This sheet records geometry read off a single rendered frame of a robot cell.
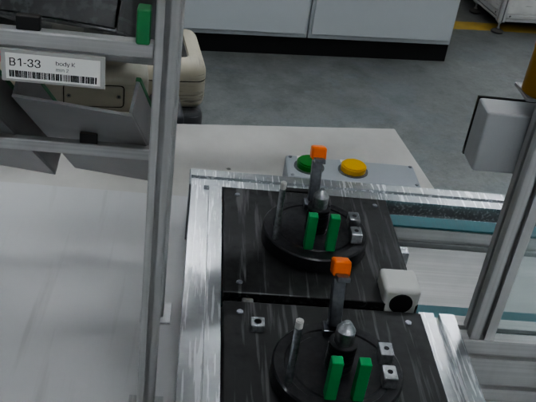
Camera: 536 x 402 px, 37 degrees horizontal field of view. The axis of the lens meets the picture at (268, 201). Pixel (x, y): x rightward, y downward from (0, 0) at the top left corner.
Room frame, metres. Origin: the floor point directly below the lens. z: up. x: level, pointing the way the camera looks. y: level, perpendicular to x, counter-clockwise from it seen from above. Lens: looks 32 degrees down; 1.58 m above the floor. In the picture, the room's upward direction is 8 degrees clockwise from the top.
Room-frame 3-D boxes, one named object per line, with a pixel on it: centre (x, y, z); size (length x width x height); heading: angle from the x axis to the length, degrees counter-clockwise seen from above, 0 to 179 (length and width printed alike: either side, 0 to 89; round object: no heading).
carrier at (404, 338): (0.63, -0.10, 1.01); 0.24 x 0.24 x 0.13; 7
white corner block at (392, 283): (0.80, -0.18, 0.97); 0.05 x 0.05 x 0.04; 7
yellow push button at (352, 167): (1.11, -0.13, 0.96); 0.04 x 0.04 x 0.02
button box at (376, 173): (1.11, -0.13, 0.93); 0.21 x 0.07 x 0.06; 97
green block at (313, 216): (0.84, -0.06, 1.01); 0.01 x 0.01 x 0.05; 7
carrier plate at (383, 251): (0.89, -0.07, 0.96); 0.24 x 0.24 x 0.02; 7
